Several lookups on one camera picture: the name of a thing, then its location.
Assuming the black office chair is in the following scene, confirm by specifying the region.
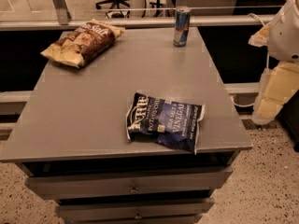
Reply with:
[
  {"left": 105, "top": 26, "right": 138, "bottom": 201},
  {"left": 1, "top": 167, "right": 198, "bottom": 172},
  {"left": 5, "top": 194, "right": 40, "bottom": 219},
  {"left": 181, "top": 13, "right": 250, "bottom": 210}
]
[{"left": 95, "top": 0, "right": 130, "bottom": 9}]

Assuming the lower grey drawer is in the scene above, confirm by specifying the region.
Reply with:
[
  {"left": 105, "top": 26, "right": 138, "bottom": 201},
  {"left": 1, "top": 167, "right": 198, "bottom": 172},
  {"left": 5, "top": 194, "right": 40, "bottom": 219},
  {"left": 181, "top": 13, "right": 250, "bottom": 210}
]
[{"left": 57, "top": 198, "right": 214, "bottom": 222}]

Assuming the grey drawer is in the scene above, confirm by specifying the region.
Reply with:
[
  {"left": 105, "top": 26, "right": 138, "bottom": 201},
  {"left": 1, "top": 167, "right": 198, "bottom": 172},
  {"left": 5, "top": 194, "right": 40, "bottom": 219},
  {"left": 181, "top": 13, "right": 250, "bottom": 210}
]
[
  {"left": 57, "top": 198, "right": 214, "bottom": 222},
  {"left": 25, "top": 166, "right": 233, "bottom": 200}
]

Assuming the blue chip bag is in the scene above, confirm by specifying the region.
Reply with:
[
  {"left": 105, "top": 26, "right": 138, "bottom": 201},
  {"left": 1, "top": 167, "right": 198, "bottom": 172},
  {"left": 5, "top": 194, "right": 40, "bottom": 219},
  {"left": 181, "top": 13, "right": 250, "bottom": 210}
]
[{"left": 126, "top": 92, "right": 206, "bottom": 154}]

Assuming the grey drawer cabinet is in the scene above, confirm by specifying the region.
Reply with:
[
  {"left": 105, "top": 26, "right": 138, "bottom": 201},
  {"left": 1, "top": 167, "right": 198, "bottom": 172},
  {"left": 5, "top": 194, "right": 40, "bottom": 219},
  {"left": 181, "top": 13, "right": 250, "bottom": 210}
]
[{"left": 0, "top": 28, "right": 251, "bottom": 224}]

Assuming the brown chip bag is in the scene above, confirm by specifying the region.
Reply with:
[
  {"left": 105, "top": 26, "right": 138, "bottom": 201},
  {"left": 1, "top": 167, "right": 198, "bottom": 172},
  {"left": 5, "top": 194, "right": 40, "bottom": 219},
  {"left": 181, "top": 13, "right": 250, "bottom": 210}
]
[{"left": 41, "top": 19, "right": 125, "bottom": 68}]

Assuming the blue drink can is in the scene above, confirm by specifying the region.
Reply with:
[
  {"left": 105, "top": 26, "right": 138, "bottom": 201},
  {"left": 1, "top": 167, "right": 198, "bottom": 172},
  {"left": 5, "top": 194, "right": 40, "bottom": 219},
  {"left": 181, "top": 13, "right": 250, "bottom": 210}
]
[{"left": 174, "top": 7, "right": 191, "bottom": 47}]

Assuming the metal railing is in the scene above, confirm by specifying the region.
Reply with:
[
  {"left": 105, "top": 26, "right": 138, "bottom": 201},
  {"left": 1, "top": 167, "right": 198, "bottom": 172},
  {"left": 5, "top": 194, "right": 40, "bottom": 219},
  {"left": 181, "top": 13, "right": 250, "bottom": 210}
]
[{"left": 0, "top": 15, "right": 274, "bottom": 31}]

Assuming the upper grey drawer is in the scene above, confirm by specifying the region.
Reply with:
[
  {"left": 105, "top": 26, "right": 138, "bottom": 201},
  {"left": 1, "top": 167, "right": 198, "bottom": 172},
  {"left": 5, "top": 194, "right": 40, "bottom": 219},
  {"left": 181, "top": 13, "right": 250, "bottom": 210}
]
[{"left": 25, "top": 166, "right": 233, "bottom": 200}]

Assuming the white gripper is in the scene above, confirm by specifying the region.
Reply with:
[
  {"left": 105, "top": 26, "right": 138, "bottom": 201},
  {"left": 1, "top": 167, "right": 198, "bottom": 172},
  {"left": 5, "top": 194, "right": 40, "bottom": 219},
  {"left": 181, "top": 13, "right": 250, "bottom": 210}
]
[{"left": 249, "top": 0, "right": 299, "bottom": 125}]

